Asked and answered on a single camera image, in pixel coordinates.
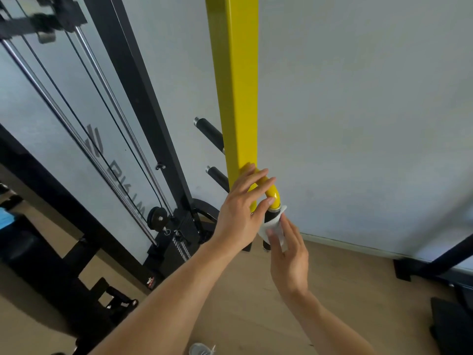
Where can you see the translucent machine guard panel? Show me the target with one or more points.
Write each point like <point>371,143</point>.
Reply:
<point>44,125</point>

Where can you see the person's right hand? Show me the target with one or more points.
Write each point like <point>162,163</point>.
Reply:
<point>290,262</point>

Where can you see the person's left hand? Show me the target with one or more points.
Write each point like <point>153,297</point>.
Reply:
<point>236,218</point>

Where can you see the chrome guide rod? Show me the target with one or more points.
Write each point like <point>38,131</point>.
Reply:
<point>116,107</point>
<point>81,144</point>

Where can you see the white cleaning wipe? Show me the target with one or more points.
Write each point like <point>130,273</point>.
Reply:
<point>273,226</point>

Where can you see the black padded seat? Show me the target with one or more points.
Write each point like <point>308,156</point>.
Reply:
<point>22,251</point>

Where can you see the person's right forearm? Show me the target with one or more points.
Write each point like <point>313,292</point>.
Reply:
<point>325,329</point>

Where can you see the black crossbar carriage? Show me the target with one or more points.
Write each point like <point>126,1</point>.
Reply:
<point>55,18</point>

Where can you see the white sneaker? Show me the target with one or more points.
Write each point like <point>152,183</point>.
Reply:
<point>199,350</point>

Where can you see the person's left forearm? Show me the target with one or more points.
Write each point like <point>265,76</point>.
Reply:
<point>166,310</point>

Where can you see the black machine lower frame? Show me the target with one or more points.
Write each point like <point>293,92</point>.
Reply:
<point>44,182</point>

